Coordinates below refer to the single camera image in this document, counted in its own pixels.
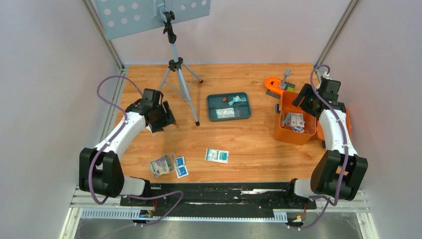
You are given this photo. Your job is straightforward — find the white teal dressing packet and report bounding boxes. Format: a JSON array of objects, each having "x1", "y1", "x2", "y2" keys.
[{"x1": 289, "y1": 113, "x2": 305, "y2": 128}]

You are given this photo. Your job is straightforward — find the clear bag cotton swabs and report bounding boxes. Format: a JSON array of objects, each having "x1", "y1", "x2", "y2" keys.
[{"x1": 280, "y1": 112, "x2": 286, "y2": 128}]

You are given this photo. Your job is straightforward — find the teal header tape bag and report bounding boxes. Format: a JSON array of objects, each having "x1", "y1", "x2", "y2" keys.
[{"x1": 285, "y1": 113, "x2": 305, "y2": 132}]

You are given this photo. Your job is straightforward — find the clear bag bandage pack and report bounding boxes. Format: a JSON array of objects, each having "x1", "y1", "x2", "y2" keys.
[{"x1": 149, "y1": 152, "x2": 175, "y2": 177}]

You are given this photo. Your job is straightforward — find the teal divided tray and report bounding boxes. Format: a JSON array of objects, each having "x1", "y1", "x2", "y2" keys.
[{"x1": 206, "y1": 92, "x2": 252, "y2": 122}]

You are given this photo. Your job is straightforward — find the clear bag teal gauze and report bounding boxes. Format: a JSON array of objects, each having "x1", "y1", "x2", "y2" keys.
[{"x1": 215, "y1": 108, "x2": 240, "y2": 119}]

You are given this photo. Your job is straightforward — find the white teal gauze packet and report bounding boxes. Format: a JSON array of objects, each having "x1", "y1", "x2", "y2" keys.
[{"x1": 205, "y1": 148, "x2": 229, "y2": 163}]

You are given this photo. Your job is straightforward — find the teal sachet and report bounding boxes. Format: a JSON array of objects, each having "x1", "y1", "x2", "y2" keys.
[
  {"x1": 233, "y1": 96, "x2": 247, "y2": 103},
  {"x1": 228, "y1": 96, "x2": 243, "y2": 106}
]

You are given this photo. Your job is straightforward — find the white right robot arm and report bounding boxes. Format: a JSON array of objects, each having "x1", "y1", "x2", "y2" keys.
[{"x1": 284, "y1": 77, "x2": 368, "y2": 208}]

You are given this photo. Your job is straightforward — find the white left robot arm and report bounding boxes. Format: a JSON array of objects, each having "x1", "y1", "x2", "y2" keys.
[{"x1": 79, "y1": 89, "x2": 176, "y2": 206}]

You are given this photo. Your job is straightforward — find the orange medicine box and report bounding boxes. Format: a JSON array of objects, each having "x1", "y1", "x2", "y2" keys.
[{"x1": 274, "y1": 91, "x2": 356, "y2": 155}]

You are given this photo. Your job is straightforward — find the grey tripod stand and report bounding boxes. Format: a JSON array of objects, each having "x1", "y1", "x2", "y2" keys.
[{"x1": 159, "y1": 10, "x2": 203, "y2": 126}]

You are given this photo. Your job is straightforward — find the blue alcohol pad pair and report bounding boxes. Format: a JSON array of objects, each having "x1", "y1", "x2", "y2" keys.
[{"x1": 174, "y1": 156, "x2": 189, "y2": 178}]

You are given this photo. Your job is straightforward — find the perforated grey panel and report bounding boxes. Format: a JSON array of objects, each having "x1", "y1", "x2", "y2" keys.
[{"x1": 94, "y1": 0, "x2": 211, "y2": 40}]

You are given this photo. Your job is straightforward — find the orange ring toy stand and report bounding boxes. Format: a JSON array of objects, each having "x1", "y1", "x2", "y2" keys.
[{"x1": 264, "y1": 69, "x2": 296, "y2": 99}]

